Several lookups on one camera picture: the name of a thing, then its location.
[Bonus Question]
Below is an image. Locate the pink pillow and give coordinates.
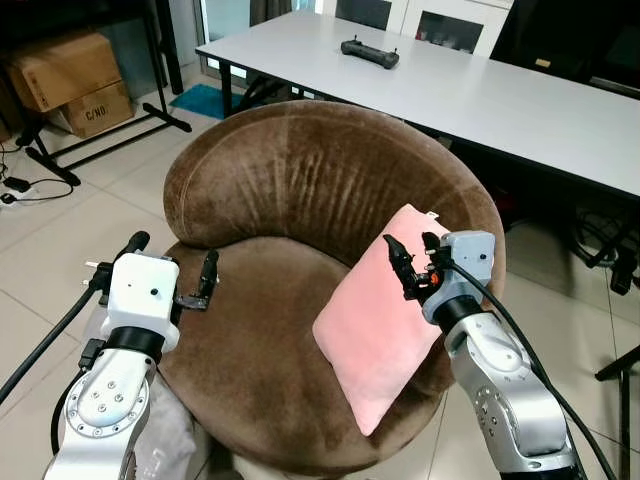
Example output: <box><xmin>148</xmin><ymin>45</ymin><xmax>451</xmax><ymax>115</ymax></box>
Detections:
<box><xmin>313</xmin><ymin>204</ymin><xmax>452</xmax><ymax>438</ymax></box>

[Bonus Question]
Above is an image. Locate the brown round velvet sofa chair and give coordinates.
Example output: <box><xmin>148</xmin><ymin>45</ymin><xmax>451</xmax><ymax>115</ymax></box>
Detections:
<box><xmin>160</xmin><ymin>100</ymin><xmax>508</xmax><ymax>477</ymax></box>

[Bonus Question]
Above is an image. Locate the teal floor mat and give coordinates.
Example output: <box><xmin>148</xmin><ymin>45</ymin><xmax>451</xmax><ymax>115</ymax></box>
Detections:
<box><xmin>169</xmin><ymin>83</ymin><xmax>241</xmax><ymax>122</ymax></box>

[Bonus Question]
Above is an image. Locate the small printed cardboard box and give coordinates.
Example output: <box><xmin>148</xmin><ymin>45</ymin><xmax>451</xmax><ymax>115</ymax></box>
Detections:
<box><xmin>62</xmin><ymin>81</ymin><xmax>136</xmax><ymax>139</ymax></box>

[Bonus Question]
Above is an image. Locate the grey fabric cushion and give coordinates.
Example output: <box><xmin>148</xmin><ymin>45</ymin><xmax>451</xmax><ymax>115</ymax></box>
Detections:
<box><xmin>120</xmin><ymin>375</ymin><xmax>213</xmax><ymax>480</ymax></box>

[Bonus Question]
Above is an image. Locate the white long table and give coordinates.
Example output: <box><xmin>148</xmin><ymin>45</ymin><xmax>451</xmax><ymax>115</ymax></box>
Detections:
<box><xmin>196</xmin><ymin>10</ymin><xmax>640</xmax><ymax>197</ymax></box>

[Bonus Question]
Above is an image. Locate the black slanted table leg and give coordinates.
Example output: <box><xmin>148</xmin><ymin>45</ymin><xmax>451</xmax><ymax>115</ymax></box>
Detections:
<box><xmin>595</xmin><ymin>343</ymin><xmax>640</xmax><ymax>480</ymax></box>

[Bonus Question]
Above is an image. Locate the large plain cardboard box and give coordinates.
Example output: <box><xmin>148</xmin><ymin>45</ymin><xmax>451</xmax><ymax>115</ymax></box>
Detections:
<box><xmin>4</xmin><ymin>30</ymin><xmax>124</xmax><ymax>114</ymax></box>

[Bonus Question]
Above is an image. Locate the black remote controller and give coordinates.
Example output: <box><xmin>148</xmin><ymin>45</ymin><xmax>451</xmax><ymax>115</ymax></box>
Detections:
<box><xmin>341</xmin><ymin>37</ymin><xmax>401</xmax><ymax>70</ymax></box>

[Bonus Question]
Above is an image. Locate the white glass-door cabinet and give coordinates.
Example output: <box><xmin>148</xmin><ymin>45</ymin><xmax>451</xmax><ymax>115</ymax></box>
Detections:
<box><xmin>318</xmin><ymin>0</ymin><xmax>513</xmax><ymax>58</ymax></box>

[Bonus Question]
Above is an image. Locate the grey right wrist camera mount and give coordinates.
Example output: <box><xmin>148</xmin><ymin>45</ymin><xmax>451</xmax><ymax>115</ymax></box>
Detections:
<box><xmin>424</xmin><ymin>230</ymin><xmax>497</xmax><ymax>324</ymax></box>

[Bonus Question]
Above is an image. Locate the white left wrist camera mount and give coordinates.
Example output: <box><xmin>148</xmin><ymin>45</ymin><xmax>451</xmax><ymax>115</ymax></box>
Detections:
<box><xmin>99</xmin><ymin>252</ymin><xmax>182</xmax><ymax>352</ymax></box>

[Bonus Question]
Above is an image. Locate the black cable bundle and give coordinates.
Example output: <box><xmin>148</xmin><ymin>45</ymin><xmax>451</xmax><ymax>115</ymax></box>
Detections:
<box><xmin>568</xmin><ymin>198</ymin><xmax>640</xmax><ymax>297</ymax></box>

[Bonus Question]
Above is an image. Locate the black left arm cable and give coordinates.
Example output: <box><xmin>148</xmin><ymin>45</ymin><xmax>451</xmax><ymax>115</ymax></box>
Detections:
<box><xmin>0</xmin><ymin>262</ymin><xmax>109</xmax><ymax>456</ymax></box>

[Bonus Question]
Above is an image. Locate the black metal rack frame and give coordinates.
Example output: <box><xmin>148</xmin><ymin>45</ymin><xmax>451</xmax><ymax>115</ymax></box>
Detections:
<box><xmin>0</xmin><ymin>0</ymin><xmax>194</xmax><ymax>188</ymax></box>

